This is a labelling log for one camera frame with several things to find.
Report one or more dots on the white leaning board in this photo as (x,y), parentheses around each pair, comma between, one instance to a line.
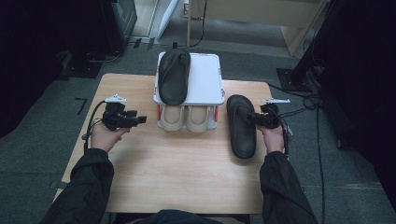
(168,18)

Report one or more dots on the black stand with base plate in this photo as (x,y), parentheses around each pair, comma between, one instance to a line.
(299,77)

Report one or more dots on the cream perforated clog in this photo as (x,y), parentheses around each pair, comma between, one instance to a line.
(172,119)
(198,119)

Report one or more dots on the grey tape strip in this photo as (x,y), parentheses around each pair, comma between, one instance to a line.
(56,184)

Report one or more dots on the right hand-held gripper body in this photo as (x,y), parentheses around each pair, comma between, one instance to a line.
(269,118)

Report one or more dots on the black plug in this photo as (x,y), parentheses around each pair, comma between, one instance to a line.
(174,45)

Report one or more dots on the person's left hand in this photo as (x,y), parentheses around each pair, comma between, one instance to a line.
(104,138)

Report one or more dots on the grey shoe rack orange posts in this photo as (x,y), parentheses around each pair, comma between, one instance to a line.
(205,77)

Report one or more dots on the dark cabinet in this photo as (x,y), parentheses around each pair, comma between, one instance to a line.
(120,25)

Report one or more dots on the person's right hand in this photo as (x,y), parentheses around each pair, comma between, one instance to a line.
(274,140)

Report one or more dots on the light wooden desk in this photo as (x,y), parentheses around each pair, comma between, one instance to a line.
(249,12)

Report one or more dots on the black flip-flop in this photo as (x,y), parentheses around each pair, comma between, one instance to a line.
(173,77)
(241,133)

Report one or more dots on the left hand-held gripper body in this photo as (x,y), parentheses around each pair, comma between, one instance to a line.
(114,116)

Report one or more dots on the black floor base plate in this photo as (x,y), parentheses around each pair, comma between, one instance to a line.
(81,67)

